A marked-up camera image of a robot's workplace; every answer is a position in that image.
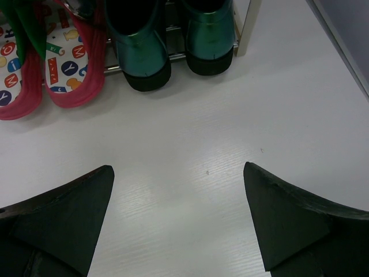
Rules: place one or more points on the left dark green shoe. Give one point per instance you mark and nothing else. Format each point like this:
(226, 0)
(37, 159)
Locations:
(138, 36)

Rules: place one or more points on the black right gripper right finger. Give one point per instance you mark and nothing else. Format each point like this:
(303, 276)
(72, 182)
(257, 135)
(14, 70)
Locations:
(302, 234)

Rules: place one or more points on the right dark green shoe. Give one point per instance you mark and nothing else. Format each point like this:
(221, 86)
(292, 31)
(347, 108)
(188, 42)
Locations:
(208, 30)

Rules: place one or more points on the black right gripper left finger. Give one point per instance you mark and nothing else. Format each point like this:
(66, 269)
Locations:
(55, 233)

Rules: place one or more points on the pink patterned sandal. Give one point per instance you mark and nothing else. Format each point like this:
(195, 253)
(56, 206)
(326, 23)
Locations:
(70, 38)
(21, 77)

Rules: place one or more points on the cream metal shoe shelf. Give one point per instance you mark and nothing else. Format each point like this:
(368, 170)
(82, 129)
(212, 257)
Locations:
(137, 30)

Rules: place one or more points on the dark green shoe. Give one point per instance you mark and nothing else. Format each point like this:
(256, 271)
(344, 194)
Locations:
(208, 30)
(138, 36)

